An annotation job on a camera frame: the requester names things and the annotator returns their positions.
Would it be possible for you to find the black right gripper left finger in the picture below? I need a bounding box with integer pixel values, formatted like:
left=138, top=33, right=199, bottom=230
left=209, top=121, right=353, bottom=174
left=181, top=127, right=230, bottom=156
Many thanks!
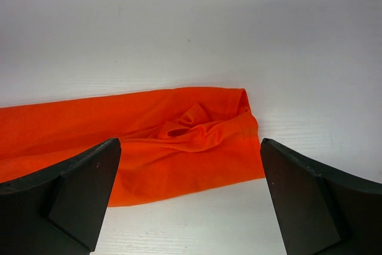
left=1, top=139, right=121, bottom=254

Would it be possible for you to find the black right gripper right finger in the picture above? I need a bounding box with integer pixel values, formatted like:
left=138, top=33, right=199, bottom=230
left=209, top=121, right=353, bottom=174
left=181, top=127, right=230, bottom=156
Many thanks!
left=261, top=139, right=381, bottom=255

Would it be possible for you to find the orange t shirt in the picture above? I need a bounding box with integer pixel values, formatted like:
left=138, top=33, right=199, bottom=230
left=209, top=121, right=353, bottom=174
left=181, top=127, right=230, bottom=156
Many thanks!
left=1, top=87, right=264, bottom=207

